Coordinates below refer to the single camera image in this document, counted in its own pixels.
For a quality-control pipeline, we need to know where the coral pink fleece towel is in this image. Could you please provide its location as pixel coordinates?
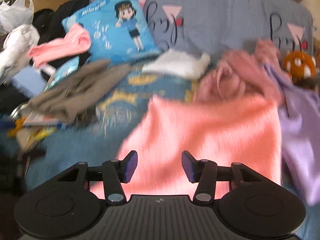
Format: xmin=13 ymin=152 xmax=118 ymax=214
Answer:
xmin=117 ymin=95 xmax=281 ymax=197

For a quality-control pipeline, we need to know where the blue floral quilt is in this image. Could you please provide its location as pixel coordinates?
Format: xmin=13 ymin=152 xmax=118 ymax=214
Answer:
xmin=27 ymin=69 xmax=319 ymax=239

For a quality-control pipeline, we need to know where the brown folded knit garment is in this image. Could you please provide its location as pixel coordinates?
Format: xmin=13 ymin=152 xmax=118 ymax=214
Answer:
xmin=28 ymin=59 xmax=131 ymax=125

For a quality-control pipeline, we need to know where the pink fuzzy zip jacket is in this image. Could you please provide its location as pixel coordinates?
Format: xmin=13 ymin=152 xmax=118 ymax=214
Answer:
xmin=194 ymin=40 xmax=283 ymax=105

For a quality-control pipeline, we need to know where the purple sweatshirt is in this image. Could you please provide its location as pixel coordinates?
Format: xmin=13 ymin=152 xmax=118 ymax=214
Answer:
xmin=264 ymin=65 xmax=319 ymax=205

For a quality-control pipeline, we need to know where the white folded shirt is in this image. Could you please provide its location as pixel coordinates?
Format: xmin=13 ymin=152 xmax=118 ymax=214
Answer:
xmin=142 ymin=49 xmax=211 ymax=80

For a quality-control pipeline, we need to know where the round metal tin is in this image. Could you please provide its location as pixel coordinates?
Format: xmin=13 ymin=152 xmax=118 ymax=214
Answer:
xmin=8 ymin=102 xmax=31 ymax=121

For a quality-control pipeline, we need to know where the light pink folded garment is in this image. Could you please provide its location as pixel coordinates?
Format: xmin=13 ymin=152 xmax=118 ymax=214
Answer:
xmin=27 ymin=23 xmax=92 ymax=68

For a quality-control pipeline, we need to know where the red panda plush toy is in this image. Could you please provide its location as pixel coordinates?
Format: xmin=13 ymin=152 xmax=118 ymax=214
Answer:
xmin=282 ymin=51 xmax=319 ymax=89

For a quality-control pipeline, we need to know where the blue cartoon police pillow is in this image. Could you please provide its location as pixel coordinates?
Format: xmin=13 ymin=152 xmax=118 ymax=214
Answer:
xmin=62 ymin=0 xmax=161 ymax=65

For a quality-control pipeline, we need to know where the grey-blue printed bed sheet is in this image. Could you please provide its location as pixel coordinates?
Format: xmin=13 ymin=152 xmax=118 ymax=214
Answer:
xmin=142 ymin=0 xmax=312 ymax=57

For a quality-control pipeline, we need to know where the black garment pile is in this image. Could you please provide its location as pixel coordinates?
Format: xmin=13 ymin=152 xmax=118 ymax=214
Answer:
xmin=33 ymin=0 xmax=90 ymax=68

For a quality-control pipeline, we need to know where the white plastic bag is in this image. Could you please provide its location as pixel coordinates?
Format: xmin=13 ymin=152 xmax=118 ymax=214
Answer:
xmin=0 ymin=0 xmax=34 ymax=35

